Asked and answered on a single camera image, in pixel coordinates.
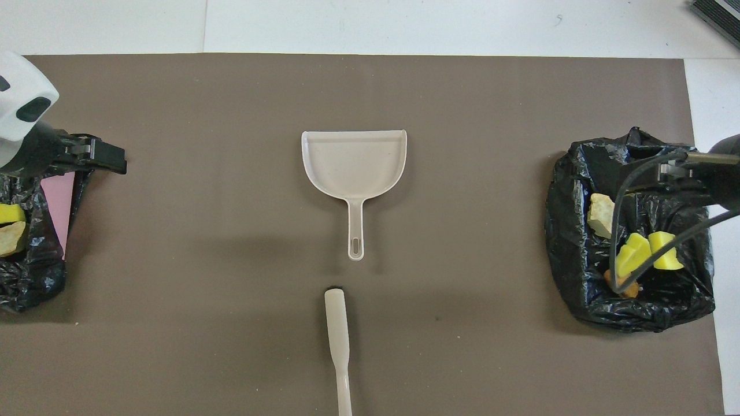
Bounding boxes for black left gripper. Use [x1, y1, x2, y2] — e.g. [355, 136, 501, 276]
[0, 122, 127, 177]

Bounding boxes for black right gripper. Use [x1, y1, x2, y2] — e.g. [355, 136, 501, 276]
[659, 134, 740, 211]

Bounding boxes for chunky pale bread piece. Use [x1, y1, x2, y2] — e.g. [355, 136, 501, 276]
[0, 221, 27, 258]

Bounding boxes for brown bread roll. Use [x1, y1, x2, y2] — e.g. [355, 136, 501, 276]
[604, 269, 640, 299]

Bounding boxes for beige plastic dustpan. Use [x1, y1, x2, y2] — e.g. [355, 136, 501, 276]
[301, 129, 408, 262]

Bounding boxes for beige hand brush black bristles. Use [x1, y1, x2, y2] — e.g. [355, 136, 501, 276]
[324, 286, 353, 416]

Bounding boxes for left black trash bag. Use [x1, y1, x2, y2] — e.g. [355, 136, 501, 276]
[545, 127, 716, 333]

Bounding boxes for black bag with pink bin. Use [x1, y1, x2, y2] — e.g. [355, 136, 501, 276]
[0, 168, 96, 314]

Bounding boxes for black ribbed device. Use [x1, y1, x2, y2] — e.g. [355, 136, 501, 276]
[691, 0, 740, 50]

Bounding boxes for brown table mat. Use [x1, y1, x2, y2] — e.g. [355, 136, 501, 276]
[0, 53, 726, 416]

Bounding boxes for pink bin wall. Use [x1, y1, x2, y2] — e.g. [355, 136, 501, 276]
[40, 172, 76, 261]

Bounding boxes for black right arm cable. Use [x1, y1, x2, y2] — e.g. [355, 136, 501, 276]
[609, 147, 740, 292]

